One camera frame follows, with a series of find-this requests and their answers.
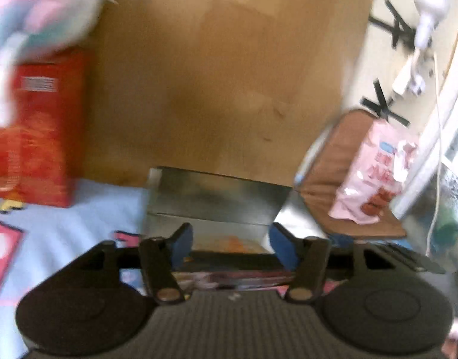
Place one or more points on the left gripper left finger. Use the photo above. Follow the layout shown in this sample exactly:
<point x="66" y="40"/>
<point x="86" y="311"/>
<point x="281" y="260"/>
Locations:
<point x="159" y="257"/>

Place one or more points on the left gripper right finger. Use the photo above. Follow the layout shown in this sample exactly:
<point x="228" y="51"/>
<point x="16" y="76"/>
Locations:
<point x="307" y="258"/>

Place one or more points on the black snack box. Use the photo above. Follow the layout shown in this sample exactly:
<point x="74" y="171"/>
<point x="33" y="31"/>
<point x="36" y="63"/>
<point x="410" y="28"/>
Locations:
<point x="231" y="218"/>

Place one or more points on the pink snack bag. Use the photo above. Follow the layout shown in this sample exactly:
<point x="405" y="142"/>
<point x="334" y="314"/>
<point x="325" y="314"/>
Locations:
<point x="377" y="174"/>

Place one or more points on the brown cushioned chair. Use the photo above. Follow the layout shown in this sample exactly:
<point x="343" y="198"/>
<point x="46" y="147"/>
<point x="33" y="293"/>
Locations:
<point x="326" y="171"/>

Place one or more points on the red gift bag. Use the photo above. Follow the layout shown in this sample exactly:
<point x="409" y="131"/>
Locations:
<point x="41" y="155"/>

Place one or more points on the pink blue plush toy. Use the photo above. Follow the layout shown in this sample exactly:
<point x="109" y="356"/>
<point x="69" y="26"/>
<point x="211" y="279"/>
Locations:
<point x="33" y="29"/>

